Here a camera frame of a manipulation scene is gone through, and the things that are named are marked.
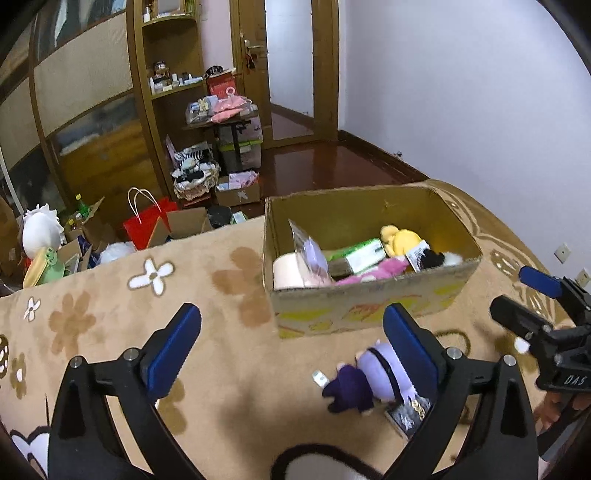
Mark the clear storage box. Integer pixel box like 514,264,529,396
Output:
217,122,264,171

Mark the small dark table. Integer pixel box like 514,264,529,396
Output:
182,115,259,176

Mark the white plastic bag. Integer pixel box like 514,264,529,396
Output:
99,240,137,265

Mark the brown flowered blanket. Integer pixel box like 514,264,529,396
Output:
0,180,591,480

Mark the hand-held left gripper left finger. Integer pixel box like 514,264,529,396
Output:
46,302,206,480

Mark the cardboard box with bottles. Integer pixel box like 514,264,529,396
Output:
60,198,116,271

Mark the purple item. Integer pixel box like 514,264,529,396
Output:
288,219,331,282

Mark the purple plush toy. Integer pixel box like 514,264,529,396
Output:
311,339,419,414

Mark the pink bear plush toy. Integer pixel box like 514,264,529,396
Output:
302,257,409,284

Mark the white metal frame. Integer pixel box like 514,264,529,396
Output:
0,148,24,217

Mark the black white striped cloth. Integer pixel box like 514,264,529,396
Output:
173,143,215,171

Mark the yellow plush toy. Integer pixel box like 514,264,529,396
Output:
379,224,423,258

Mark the red box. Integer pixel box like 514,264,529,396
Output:
206,74,237,100

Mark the person's right hand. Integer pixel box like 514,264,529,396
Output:
538,391,591,432

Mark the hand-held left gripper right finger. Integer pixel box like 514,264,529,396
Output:
381,302,541,480

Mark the green and white packet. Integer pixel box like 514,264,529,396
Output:
329,237,387,274

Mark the flat brown cardboard box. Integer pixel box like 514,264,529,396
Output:
148,207,213,247

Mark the cardboard box with pink items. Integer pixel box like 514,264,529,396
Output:
215,171,260,206

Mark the white round plush toy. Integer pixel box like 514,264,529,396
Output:
21,205,65,257

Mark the red paper bag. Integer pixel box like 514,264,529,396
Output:
122,187,178,250

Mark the lace trimmed basket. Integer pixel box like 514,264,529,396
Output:
173,164,220,201

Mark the wooden corner shelf unit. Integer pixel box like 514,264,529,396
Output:
134,0,218,204

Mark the door handle with keys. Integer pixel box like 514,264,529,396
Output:
240,30,269,70

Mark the dark card packet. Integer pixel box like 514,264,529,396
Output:
384,397,432,438

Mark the wooden wardrobe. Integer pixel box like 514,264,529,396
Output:
0,0,162,241

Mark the black and white plush toy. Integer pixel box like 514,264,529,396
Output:
406,244,462,273

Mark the wooden door with glass panel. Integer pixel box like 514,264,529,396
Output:
230,0,340,149

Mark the pink swirl roll plush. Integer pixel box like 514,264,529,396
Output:
272,253,305,289

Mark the pink folded cloth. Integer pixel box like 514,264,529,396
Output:
210,95,252,123

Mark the yellow green frog plush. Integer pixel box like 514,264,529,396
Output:
23,247,65,287

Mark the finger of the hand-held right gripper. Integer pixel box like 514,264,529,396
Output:
518,265,591,326
489,295,557,358

